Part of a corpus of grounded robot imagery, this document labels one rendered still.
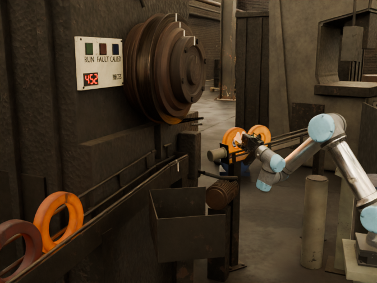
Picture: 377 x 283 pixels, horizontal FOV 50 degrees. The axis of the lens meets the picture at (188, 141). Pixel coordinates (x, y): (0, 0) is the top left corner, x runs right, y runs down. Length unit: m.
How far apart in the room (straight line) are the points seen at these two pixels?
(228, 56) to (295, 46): 6.38
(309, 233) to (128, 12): 1.50
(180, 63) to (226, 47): 9.07
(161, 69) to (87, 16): 0.34
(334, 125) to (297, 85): 2.61
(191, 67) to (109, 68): 0.34
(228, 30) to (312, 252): 8.71
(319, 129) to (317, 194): 0.60
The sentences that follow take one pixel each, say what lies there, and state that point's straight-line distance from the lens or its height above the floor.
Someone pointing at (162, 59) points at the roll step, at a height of 1.16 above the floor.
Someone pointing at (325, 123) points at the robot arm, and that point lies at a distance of 1.78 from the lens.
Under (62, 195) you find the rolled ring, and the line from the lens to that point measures 1.25.
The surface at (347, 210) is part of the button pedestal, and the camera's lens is 2.37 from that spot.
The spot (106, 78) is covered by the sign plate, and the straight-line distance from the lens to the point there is 1.56.
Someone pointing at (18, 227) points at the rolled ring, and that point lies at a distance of 1.14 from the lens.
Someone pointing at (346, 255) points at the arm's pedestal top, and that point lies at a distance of 2.02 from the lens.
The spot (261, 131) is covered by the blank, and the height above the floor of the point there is 0.77.
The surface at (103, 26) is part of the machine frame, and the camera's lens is 1.59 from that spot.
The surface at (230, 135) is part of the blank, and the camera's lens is 2.14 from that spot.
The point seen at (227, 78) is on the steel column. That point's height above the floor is 0.57.
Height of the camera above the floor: 1.18
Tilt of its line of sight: 12 degrees down
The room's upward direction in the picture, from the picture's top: straight up
